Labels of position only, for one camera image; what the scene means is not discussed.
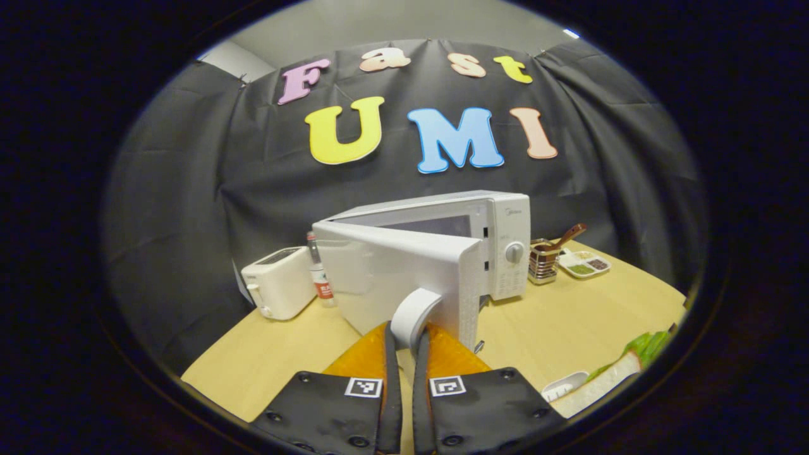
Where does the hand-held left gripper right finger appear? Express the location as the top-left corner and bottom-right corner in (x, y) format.
(412, 324), (566, 455)

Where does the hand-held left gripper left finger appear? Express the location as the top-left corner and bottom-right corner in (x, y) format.
(250, 321), (403, 455)

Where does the white microwave oven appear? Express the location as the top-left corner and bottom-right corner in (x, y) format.
(312, 191), (532, 355)

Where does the lettuce sandwich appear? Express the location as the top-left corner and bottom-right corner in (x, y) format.
(569, 330), (674, 419)

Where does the red label water bottle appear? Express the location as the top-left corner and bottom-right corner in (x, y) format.
(307, 232), (336, 308)

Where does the white plate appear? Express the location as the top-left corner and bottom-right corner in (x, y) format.
(542, 371), (590, 403)

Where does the white toaster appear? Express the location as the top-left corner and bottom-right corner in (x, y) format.
(240, 246), (317, 321)

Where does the white divided dish with beans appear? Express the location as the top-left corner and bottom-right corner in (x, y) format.
(559, 250), (612, 279)

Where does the brown spoon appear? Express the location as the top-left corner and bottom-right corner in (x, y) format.
(545, 223), (587, 253)

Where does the metal wire utensil holder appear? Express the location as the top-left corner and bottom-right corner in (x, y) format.
(528, 238), (562, 285)

